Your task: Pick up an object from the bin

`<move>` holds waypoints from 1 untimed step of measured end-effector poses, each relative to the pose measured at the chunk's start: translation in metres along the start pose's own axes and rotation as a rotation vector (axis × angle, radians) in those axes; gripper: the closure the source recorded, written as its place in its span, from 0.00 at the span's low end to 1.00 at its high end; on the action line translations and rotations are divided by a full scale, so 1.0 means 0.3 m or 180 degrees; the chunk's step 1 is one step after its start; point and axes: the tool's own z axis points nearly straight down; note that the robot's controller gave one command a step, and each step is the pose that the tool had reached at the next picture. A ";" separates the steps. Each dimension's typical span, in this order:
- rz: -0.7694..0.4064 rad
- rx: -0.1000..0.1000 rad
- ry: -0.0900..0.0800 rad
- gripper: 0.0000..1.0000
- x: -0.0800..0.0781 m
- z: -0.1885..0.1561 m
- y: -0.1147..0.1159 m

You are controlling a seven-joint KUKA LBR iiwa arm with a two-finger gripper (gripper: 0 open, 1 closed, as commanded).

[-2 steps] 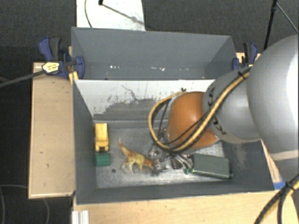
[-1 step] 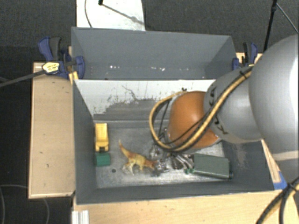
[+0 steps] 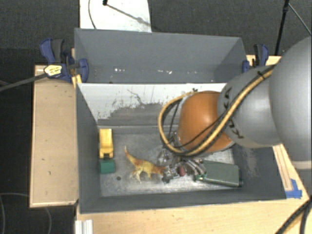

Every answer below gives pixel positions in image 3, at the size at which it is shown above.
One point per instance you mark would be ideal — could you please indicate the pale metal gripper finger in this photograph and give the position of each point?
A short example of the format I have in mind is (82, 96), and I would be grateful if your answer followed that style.
(167, 178)
(174, 173)

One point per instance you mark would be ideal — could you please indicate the yellow and green toy truck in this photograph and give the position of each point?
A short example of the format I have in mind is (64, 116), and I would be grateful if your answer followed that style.
(106, 142)

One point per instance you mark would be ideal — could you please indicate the pale wood board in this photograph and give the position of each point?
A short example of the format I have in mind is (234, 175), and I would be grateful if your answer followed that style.
(53, 140)

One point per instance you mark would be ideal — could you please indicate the yellow orange toy dinosaur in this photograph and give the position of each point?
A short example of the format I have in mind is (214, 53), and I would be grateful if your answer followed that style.
(146, 167)

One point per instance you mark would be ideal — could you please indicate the dark green flat block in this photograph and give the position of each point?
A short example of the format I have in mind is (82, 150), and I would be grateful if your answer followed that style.
(220, 173)

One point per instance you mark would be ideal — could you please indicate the grey metal bin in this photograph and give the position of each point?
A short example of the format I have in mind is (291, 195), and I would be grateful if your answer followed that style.
(151, 57)

